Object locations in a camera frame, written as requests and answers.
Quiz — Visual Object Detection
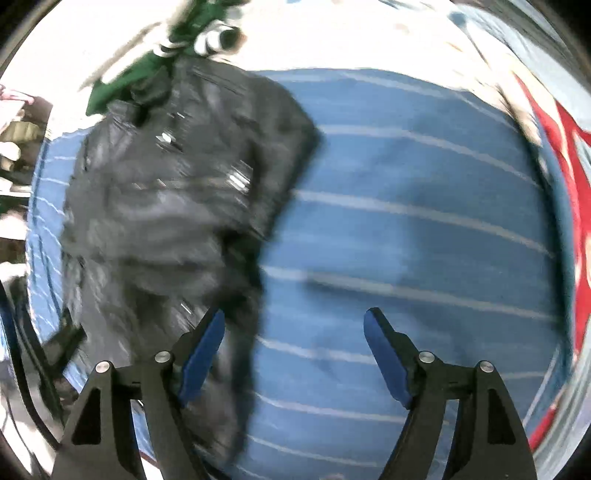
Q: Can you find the green striped garment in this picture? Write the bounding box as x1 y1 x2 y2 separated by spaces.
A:
86 0 243 116

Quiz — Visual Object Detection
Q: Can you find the red patterned blanket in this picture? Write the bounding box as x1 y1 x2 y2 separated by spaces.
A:
512 74 591 455

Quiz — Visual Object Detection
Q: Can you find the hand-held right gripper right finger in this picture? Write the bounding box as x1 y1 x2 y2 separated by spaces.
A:
363 307 539 480

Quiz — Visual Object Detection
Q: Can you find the blue striped bed sheet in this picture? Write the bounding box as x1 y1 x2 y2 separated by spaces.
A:
24 68 575 480

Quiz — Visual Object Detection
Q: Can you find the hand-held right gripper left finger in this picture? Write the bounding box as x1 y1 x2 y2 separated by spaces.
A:
50 308 226 480

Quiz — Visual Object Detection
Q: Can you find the black puffer jacket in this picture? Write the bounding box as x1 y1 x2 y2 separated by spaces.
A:
44 59 323 472

